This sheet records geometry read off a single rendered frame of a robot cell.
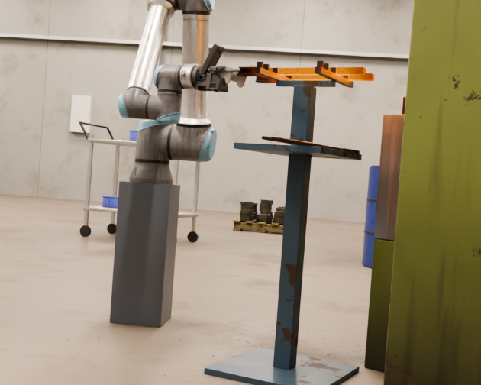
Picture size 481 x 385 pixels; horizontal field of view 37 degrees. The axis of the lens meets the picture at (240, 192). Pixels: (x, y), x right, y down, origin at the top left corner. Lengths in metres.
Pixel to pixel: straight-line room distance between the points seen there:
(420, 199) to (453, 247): 0.18
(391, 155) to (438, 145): 0.38
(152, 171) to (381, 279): 1.07
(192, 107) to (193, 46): 0.25
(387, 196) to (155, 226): 1.00
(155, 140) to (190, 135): 0.16
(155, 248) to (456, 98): 1.42
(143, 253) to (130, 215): 0.17
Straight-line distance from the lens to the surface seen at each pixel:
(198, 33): 3.02
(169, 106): 2.68
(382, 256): 2.63
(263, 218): 8.81
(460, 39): 2.29
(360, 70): 2.40
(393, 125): 2.62
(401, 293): 2.31
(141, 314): 3.10
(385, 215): 2.62
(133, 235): 3.07
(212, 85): 2.60
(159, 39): 2.92
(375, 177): 5.91
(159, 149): 3.08
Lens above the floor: 0.65
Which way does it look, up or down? 1 degrees down
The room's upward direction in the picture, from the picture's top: 4 degrees clockwise
